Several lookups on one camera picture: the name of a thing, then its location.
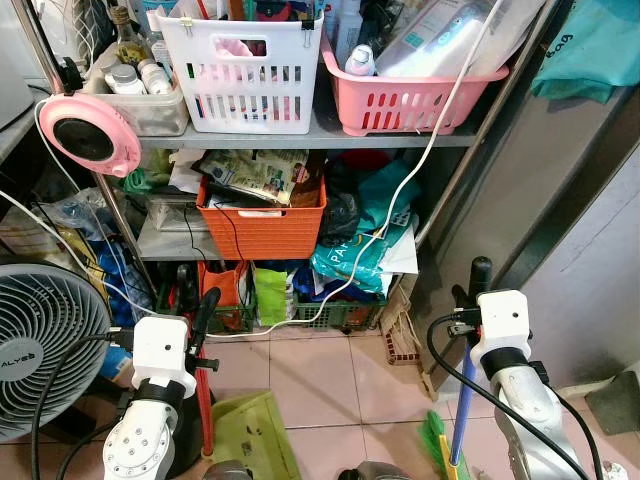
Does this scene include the white plastic basket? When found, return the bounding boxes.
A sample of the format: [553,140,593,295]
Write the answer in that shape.
[158,8,327,137]

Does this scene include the clear plastic package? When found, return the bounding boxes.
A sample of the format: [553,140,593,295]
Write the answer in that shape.
[375,0,548,80]

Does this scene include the orange shopping bag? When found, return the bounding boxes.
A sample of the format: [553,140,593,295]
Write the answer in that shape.
[196,260,252,333]

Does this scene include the black round stand base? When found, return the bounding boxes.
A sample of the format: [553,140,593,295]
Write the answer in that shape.
[163,395,209,479]

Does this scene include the teal cloth bag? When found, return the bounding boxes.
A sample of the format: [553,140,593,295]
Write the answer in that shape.
[529,0,640,105]

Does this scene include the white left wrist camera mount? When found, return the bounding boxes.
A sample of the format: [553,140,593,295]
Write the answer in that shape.
[131,316,199,400]

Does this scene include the printed paper packet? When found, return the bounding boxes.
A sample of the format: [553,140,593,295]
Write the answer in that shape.
[199,149,323,208]

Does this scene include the glass oil bottle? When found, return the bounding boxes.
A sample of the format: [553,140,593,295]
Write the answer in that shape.
[107,5,152,68]

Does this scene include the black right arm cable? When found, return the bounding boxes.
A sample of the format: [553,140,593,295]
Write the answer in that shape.
[426,311,597,480]

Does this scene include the green plastic crate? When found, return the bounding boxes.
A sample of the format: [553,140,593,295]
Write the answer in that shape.
[158,288,388,334]

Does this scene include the light green bag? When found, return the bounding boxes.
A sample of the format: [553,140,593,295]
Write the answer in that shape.
[252,264,292,328]

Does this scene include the grey floor fan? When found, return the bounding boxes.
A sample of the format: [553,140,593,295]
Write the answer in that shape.
[0,261,114,443]

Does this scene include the pink plastic basket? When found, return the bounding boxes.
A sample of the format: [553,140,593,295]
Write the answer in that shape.
[321,28,510,138]

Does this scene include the grey wedge block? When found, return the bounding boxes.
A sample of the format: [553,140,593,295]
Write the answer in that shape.
[584,368,640,437]

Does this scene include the green dustpan with red handle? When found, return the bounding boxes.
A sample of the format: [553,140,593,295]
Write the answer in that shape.
[193,352,302,480]

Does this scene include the blue-handled green broom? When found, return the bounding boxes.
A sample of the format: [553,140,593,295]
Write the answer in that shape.
[417,345,480,480]

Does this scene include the grey metal shelf rack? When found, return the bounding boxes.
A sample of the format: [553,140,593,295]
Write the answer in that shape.
[18,0,559,333]

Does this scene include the black plastic bag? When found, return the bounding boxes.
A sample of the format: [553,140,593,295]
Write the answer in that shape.
[319,188,360,247]

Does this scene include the teal printed plastic bag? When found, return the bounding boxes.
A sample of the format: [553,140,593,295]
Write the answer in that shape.
[309,165,422,298]

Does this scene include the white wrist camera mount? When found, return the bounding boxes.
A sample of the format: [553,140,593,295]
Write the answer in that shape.
[470,290,532,372]
[131,316,199,400]

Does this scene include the brown lattice crate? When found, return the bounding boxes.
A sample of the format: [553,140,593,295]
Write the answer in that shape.
[379,274,429,369]

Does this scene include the white spray bottle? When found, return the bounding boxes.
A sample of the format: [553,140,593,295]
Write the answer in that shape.
[344,44,377,79]

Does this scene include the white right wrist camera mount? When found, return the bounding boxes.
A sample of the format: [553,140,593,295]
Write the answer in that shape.
[470,290,532,372]

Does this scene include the grey right robot leg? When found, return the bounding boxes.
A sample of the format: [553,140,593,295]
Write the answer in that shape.
[338,460,403,480]

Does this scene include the white power cable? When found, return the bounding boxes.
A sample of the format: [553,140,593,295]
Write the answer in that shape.
[205,0,506,341]

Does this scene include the orange plastic basket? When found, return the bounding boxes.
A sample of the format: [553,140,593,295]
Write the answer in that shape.
[196,177,329,262]

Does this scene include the clear plastic container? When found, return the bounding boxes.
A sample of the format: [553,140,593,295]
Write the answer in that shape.
[84,48,191,139]

